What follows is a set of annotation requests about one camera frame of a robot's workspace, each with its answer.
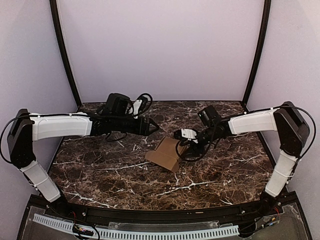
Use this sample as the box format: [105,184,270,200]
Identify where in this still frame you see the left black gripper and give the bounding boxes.
[111,115,160,137]

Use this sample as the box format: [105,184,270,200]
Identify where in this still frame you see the brown cardboard box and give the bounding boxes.
[145,136,180,173]

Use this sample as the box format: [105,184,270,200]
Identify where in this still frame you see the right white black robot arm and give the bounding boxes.
[179,101,310,198]

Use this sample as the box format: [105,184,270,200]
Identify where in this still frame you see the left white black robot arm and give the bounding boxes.
[5,93,160,218]

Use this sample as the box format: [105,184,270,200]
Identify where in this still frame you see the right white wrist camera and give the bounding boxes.
[180,128,198,144]

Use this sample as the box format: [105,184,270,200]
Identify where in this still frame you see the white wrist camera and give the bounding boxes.
[180,128,198,144]
[132,99,143,119]

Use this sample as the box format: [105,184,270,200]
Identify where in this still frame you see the right black camera cable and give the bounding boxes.
[173,129,201,162]

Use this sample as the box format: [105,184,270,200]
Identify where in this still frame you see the black camera cable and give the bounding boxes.
[99,92,154,143]
[173,129,201,162]

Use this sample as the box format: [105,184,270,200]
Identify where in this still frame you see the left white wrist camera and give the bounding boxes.
[132,99,143,119]

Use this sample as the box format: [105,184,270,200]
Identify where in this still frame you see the left black camera cable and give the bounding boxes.
[99,92,154,143]

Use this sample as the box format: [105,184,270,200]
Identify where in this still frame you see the black front rail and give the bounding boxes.
[29,194,296,227]

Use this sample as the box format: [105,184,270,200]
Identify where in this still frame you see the white slotted cable duct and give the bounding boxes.
[32,213,240,240]

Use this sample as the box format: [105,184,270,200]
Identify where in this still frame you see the left black frame post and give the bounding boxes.
[49,0,82,107]

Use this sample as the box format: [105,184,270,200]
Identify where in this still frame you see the black frame post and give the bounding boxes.
[49,0,82,107]
[242,0,272,106]

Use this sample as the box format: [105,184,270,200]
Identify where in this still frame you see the right black frame post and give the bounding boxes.
[242,0,272,106]

